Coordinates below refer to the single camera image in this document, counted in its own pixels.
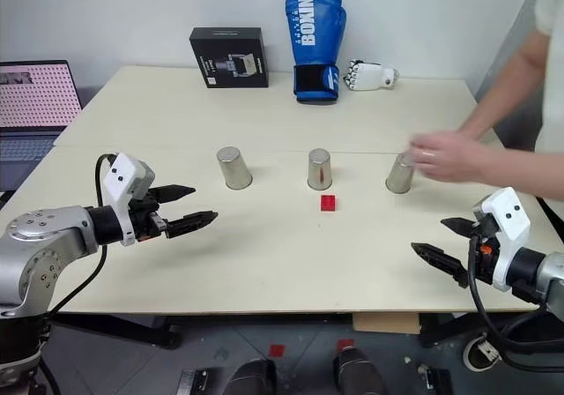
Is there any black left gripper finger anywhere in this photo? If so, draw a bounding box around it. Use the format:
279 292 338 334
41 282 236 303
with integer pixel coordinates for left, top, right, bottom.
166 211 219 240
152 183 197 205

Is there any person's white shirt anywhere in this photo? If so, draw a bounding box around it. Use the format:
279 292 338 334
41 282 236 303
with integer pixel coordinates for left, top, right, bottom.
531 0 564 202

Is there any brown cardboard piece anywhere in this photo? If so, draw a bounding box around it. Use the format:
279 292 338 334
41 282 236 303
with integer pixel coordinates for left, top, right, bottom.
352 311 422 335

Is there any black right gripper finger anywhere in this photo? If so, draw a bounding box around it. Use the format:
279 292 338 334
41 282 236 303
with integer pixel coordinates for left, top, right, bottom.
410 242 471 289
440 217 480 240

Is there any upturned metal cup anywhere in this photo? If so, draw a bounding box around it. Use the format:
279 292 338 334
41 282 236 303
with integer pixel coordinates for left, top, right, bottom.
307 148 333 191
385 152 418 194
215 145 254 190

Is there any black table leg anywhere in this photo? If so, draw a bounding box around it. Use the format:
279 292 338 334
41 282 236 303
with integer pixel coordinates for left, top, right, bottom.
418 313 539 348
48 314 184 350

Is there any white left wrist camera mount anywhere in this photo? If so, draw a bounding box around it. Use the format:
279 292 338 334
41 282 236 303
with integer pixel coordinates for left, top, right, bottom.
100 152 156 247

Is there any person's left hand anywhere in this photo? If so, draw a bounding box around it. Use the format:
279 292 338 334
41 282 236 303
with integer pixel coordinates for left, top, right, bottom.
416 141 493 185

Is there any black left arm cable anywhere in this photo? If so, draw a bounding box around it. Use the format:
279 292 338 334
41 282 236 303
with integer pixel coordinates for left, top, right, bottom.
43 153 122 321

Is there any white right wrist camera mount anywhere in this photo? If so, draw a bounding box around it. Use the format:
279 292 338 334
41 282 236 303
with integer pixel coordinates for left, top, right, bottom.
473 186 532 293

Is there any blue boxing glove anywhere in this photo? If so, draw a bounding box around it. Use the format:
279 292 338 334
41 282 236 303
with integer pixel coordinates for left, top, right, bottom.
284 0 349 104

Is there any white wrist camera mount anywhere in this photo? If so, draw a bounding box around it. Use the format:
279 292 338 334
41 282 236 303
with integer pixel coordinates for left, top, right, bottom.
100 152 156 247
473 186 532 293

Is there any person's right hand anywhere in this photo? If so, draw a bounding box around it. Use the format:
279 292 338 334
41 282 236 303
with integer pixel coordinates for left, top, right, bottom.
407 128 484 167

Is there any white shoe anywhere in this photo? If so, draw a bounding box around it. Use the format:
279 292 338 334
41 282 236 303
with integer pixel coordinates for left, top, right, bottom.
461 331 503 372

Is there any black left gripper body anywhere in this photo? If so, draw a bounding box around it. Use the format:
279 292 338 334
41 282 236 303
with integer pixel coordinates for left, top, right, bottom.
127 188 171 242

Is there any grey laptop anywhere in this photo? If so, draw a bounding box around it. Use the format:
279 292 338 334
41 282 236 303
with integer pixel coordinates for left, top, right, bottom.
0 59 85 193

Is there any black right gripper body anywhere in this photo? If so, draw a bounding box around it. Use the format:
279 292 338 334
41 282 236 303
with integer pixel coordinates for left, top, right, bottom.
466 216 501 284

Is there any black product box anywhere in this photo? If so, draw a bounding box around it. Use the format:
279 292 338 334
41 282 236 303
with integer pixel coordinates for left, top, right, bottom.
189 26 271 90

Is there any dark rounded shape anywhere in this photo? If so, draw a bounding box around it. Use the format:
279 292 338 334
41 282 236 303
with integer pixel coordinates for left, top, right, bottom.
228 358 278 395
332 346 390 395

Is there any white robotic hand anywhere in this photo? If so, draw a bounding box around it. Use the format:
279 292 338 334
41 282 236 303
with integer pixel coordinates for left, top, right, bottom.
345 59 400 93

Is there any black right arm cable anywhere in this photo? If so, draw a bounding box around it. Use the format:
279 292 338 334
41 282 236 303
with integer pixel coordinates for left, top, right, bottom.
466 235 564 369

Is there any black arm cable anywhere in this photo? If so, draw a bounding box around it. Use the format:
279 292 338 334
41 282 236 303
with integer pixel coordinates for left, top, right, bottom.
43 153 122 321
466 235 564 369

